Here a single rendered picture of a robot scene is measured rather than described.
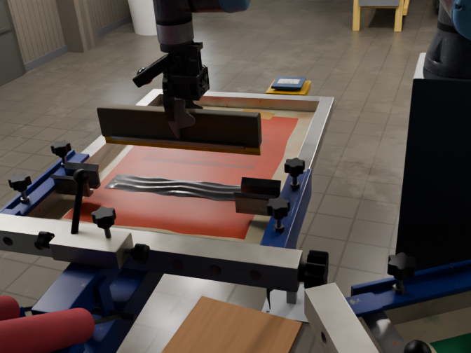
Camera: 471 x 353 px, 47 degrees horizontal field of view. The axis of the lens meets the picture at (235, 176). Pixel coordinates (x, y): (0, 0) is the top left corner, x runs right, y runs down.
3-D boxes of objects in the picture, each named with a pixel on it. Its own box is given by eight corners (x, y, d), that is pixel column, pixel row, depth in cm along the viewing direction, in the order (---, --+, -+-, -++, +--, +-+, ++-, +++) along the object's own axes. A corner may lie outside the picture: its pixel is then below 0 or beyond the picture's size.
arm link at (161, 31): (149, 25, 109) (165, 15, 116) (152, 48, 111) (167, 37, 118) (184, 26, 107) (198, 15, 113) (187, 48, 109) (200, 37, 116)
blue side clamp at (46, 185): (76, 173, 140) (71, 149, 137) (94, 175, 139) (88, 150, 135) (3, 241, 115) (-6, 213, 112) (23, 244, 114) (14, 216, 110)
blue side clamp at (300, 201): (289, 193, 125) (289, 167, 122) (311, 195, 124) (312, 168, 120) (258, 277, 100) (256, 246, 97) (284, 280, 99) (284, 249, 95)
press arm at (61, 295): (92, 264, 98) (87, 241, 96) (123, 268, 97) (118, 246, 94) (37, 334, 84) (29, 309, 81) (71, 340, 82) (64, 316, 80)
